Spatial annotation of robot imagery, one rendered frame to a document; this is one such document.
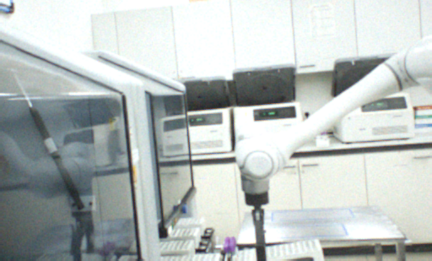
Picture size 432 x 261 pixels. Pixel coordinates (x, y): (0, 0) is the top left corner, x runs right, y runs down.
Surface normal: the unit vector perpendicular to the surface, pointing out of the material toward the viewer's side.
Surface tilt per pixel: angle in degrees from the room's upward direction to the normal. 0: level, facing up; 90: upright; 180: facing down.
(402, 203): 90
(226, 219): 90
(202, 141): 90
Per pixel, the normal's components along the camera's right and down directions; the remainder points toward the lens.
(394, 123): -0.12, 0.07
